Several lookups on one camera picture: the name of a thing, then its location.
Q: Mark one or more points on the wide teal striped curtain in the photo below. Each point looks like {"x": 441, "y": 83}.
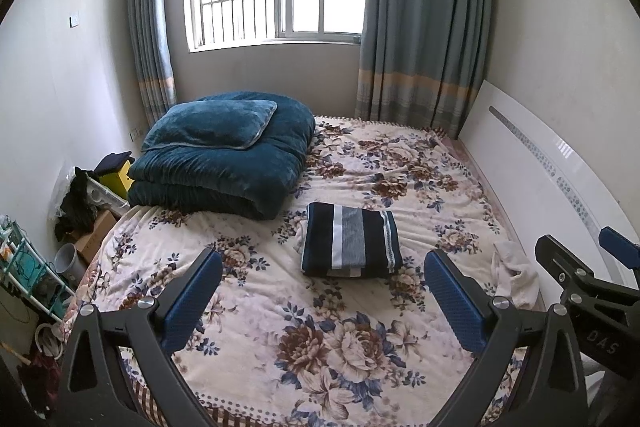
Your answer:
{"x": 425, "y": 17}

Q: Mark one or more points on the grey plastic bucket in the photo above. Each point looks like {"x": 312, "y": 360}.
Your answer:
{"x": 70, "y": 263}

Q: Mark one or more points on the dark red cloth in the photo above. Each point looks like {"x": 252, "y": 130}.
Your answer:
{"x": 42, "y": 379}

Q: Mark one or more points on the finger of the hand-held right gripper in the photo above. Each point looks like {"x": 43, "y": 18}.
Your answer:
{"x": 560, "y": 262}
{"x": 622, "y": 247}

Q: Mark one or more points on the cardboard box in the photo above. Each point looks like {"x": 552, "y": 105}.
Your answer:
{"x": 92, "y": 234}

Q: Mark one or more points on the white crumpled cloth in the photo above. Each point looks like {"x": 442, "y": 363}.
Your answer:
{"x": 515, "y": 274}

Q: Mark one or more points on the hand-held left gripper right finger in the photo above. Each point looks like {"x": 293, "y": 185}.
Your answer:
{"x": 452, "y": 299}

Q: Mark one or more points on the black clothes pile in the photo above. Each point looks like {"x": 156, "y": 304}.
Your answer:
{"x": 75, "y": 204}

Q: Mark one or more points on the folded teal duvet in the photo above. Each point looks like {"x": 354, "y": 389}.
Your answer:
{"x": 225, "y": 177}

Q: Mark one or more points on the yellow box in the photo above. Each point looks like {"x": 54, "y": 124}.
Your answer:
{"x": 117, "y": 181}

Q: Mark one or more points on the white plastic container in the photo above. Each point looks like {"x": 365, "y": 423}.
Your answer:
{"x": 105, "y": 199}

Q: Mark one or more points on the white bed headboard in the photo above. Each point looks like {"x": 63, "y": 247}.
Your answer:
{"x": 540, "y": 167}

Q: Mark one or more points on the white wall switch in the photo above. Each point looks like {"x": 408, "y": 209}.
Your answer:
{"x": 74, "y": 21}

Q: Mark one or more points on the narrow teal striped curtain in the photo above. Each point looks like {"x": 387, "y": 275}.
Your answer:
{"x": 150, "y": 17}

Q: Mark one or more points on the dark navy cloth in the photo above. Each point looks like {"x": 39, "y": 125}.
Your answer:
{"x": 112, "y": 163}

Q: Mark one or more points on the floral plaid fleece blanket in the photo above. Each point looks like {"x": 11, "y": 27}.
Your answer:
{"x": 310, "y": 332}

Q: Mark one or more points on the teal pillow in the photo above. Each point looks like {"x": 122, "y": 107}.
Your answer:
{"x": 210, "y": 127}

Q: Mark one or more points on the striped navy grey white garment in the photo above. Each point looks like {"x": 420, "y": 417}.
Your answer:
{"x": 350, "y": 239}

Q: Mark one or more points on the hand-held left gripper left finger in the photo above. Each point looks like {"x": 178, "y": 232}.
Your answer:
{"x": 192, "y": 302}

